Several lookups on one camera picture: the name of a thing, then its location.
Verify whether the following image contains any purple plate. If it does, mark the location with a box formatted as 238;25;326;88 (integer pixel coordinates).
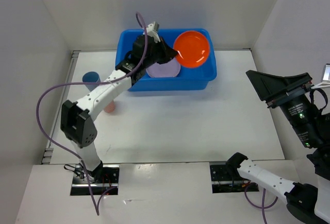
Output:
146;59;181;78

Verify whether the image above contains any blue cup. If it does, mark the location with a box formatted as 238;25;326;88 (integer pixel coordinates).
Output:
82;72;101;92

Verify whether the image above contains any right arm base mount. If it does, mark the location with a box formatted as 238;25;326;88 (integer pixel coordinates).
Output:
209;162;259;194

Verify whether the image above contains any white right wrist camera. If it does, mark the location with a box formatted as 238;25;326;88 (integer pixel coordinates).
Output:
313;64;330;89

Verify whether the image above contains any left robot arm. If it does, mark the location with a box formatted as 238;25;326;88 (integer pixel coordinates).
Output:
60;35;178;183

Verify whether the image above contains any blue plastic bin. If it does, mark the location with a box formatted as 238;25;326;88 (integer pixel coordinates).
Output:
114;28;217;92

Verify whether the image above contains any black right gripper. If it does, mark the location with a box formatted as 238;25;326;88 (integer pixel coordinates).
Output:
243;66;322;144

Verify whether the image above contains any orange plate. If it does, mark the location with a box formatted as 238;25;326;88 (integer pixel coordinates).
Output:
173;30;210;68

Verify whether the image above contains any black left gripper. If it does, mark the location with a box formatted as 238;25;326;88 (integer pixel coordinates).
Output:
143;37;178;68

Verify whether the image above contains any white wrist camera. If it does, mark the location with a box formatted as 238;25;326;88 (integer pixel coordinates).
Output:
146;21;161;43
313;64;330;89

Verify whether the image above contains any salmon pink cup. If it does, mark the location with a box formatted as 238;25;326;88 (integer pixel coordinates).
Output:
103;101;116;113

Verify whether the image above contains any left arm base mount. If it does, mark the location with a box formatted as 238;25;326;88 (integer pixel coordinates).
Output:
63;164;120;196

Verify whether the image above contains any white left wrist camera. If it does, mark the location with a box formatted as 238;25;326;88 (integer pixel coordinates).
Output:
146;21;161;43

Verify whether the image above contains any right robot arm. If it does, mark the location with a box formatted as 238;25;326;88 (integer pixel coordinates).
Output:
225;70;329;223

